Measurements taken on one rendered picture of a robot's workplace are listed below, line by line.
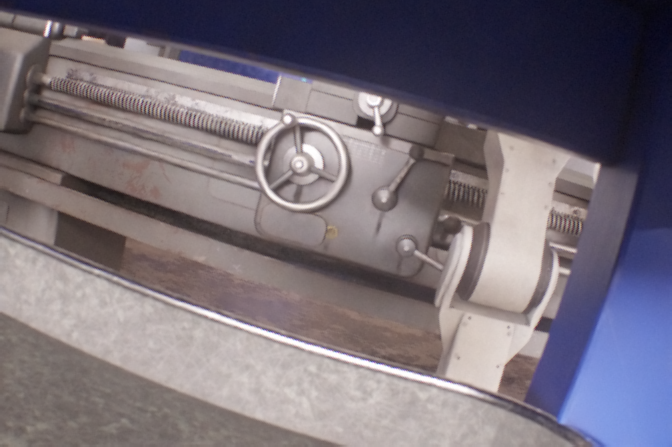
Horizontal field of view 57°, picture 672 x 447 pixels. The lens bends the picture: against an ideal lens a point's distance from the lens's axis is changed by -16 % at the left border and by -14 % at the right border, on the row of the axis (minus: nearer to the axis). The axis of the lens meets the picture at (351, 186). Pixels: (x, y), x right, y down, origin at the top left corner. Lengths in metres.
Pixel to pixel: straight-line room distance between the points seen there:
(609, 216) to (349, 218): 1.40
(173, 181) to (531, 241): 1.00
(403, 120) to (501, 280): 0.53
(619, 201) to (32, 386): 0.20
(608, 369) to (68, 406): 0.17
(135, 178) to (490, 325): 1.06
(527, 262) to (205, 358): 1.00
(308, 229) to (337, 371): 1.38
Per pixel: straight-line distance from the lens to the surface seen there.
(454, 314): 1.26
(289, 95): 1.77
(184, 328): 0.25
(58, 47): 2.06
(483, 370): 1.27
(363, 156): 1.61
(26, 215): 2.03
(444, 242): 1.69
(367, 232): 1.62
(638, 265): 0.22
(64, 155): 2.04
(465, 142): 1.74
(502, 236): 1.23
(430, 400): 0.24
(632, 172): 0.23
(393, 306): 1.63
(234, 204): 1.84
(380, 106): 1.53
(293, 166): 1.54
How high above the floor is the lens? 0.78
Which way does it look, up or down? 4 degrees down
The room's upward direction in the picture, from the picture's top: 16 degrees clockwise
